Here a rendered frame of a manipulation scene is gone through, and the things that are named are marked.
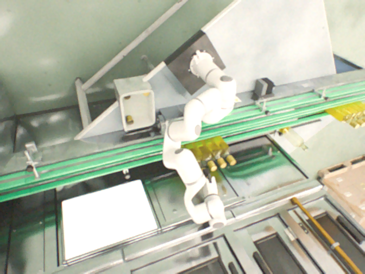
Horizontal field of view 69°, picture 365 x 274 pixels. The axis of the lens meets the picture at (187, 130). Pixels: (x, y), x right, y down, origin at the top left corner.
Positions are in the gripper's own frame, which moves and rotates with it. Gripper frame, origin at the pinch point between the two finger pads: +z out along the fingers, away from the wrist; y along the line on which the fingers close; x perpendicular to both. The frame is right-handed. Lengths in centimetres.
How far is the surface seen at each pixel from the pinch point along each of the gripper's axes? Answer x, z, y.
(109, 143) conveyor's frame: 49, 22, 5
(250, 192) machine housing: -26.4, -1.3, -15.5
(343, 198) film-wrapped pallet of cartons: -273, 136, -234
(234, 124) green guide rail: -23.2, 31.5, 6.7
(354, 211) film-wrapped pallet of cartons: -278, 112, -236
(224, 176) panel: -13.6, 8.9, -12.7
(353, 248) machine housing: -65, -37, -16
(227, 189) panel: -13.3, -0.7, -12.3
